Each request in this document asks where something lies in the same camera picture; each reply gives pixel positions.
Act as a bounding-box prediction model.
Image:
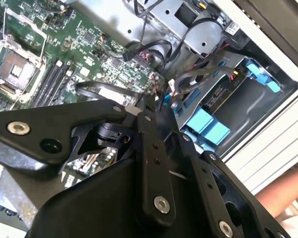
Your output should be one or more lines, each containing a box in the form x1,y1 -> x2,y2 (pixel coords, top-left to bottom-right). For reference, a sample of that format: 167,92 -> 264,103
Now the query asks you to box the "grey sleeved disk wire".
175,65 -> 240,86

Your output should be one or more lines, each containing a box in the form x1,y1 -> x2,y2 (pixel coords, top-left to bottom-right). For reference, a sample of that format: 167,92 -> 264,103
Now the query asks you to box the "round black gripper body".
27,158 -> 254,238

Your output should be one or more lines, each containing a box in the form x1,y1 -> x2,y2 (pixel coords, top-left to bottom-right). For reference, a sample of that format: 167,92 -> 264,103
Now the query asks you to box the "black disk wire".
74,81 -> 156,115

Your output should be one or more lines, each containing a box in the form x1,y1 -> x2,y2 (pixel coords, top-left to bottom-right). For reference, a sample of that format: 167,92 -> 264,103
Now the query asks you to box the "hard disk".
182,60 -> 285,146

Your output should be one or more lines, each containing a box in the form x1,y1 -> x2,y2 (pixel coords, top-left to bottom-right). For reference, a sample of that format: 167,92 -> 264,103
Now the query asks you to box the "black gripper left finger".
0,98 -> 177,228

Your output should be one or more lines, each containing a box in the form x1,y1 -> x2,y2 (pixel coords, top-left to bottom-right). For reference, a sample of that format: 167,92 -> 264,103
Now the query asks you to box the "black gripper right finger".
153,107 -> 290,238

